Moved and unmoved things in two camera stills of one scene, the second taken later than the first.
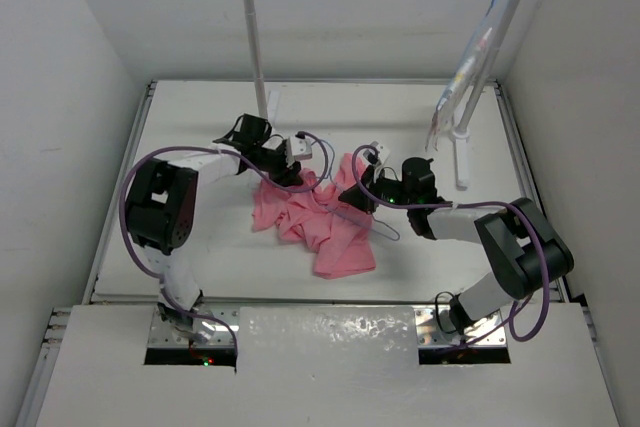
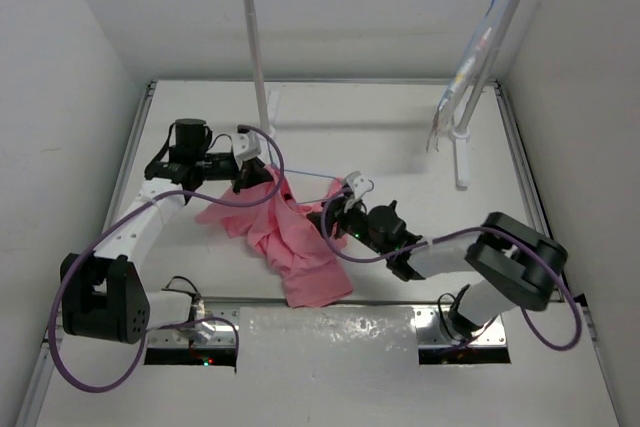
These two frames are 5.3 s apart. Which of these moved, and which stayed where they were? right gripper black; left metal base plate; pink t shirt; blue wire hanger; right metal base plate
Moved: right gripper black; blue wire hanger; pink t shirt
Stayed: right metal base plate; left metal base plate
